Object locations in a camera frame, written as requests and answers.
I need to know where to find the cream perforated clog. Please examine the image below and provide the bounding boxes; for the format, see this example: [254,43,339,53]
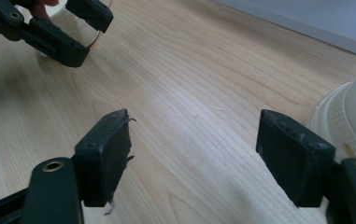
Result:
[36,0,114,59]
[309,68,356,164]

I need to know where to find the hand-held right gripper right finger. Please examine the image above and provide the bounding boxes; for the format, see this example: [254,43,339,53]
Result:
[255,109,336,208]

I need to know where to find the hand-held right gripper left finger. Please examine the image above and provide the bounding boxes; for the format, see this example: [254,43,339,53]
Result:
[73,107,136,209]

